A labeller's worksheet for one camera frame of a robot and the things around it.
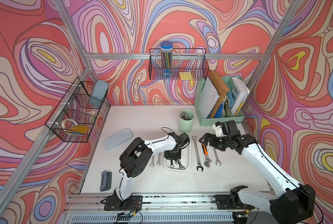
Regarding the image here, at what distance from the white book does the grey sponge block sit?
0.83 metres

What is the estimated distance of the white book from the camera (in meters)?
0.95

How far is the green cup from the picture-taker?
93 cm

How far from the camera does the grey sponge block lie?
799 millimetres

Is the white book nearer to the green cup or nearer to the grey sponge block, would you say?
the green cup

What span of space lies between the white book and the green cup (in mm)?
290
